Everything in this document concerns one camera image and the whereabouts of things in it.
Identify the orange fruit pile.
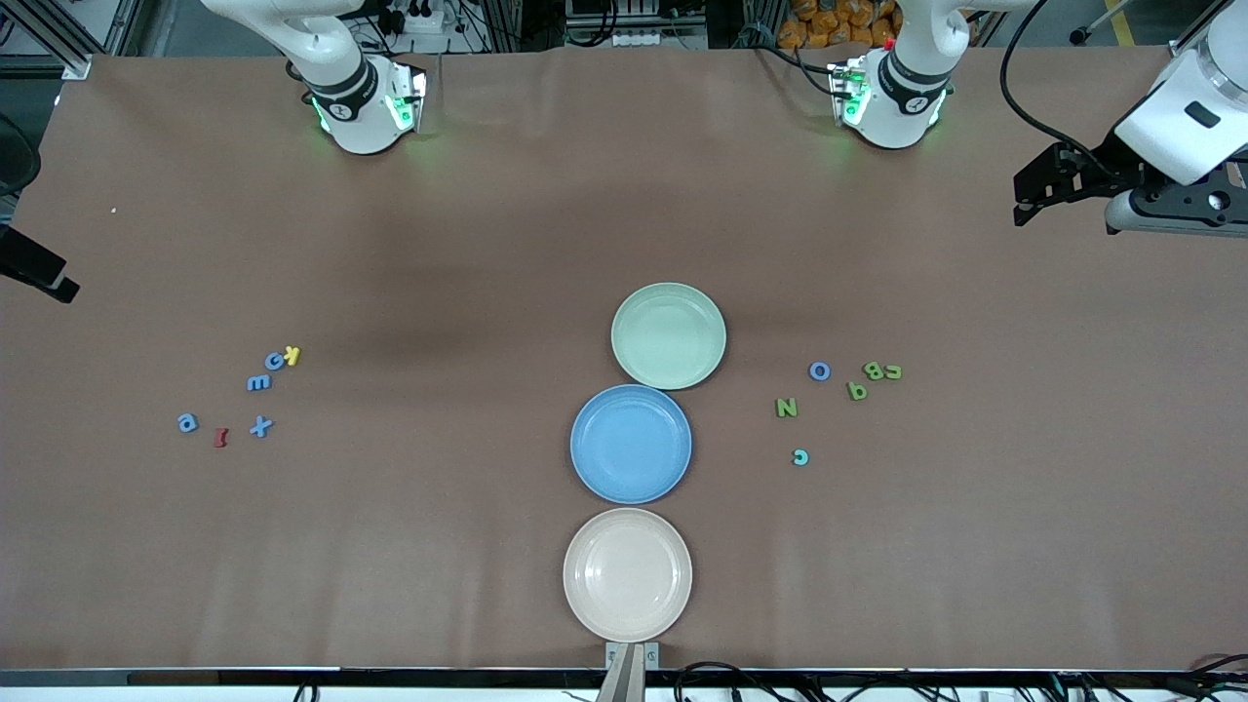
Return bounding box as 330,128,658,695
777,0,903,50

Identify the pale green plate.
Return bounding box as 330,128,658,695
611,283,727,391

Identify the white power strip with plugs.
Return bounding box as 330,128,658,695
375,0,445,35

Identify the brown table mat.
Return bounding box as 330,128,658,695
0,44,1248,674

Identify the blue plate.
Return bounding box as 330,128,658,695
570,384,693,505

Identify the beige plate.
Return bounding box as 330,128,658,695
563,507,693,644

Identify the aluminium frame corner post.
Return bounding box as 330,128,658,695
0,0,94,81

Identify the black cable loop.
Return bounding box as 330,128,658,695
673,661,781,702

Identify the grey metal mount bracket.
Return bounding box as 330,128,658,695
604,642,661,702

